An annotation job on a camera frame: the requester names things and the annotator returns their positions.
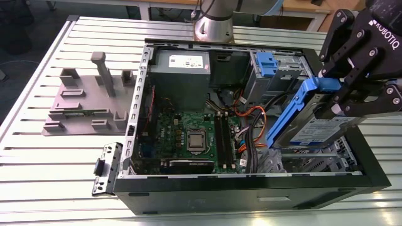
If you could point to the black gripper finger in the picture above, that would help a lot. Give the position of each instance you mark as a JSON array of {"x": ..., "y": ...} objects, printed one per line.
[
  {"x": 341, "y": 30},
  {"x": 361, "y": 75}
]

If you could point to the hard disk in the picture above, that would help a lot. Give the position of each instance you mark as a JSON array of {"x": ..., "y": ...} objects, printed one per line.
[{"x": 314, "y": 134}]

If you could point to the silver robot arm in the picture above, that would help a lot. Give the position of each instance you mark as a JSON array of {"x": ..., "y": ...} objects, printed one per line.
[{"x": 214, "y": 28}]

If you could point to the wooden cabinet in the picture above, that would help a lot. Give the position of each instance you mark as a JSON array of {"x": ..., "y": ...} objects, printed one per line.
[{"x": 349, "y": 3}]

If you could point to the metal optical drive cage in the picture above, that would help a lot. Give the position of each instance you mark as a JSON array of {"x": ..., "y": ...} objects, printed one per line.
[{"x": 282, "y": 77}]

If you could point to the blue plastic drive latch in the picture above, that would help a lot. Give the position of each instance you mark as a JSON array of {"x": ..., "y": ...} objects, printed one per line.
[{"x": 267, "y": 68}]

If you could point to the black RAM slot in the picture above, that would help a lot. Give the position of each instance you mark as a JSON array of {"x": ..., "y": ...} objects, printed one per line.
[
  {"x": 230, "y": 141},
  {"x": 221, "y": 141}
]

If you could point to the CPU socket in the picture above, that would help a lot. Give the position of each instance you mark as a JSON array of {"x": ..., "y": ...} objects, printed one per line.
[{"x": 197, "y": 130}]

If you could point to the grey power supply unit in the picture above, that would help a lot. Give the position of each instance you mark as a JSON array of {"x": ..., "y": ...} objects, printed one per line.
[{"x": 179, "y": 89}]

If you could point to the silver CPU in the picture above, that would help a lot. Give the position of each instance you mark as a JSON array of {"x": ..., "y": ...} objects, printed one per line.
[{"x": 197, "y": 141}]

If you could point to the black open PC case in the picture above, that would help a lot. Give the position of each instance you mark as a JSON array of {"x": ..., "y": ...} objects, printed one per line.
[{"x": 251, "y": 195}]

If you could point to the green motherboard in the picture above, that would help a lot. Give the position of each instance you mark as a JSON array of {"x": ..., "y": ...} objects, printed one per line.
[{"x": 171, "y": 122}]

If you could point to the black graphics card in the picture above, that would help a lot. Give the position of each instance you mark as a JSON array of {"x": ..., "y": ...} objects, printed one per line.
[{"x": 191, "y": 164}]

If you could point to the grey parts rack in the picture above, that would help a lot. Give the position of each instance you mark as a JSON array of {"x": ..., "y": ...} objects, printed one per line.
[{"x": 87, "y": 103}]

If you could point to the green RAM stick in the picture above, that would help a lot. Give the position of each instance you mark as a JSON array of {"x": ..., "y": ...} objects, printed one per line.
[{"x": 78, "y": 113}]

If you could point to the metal slot retention bracket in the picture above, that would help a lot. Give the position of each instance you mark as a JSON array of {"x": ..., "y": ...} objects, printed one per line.
[{"x": 108, "y": 153}]

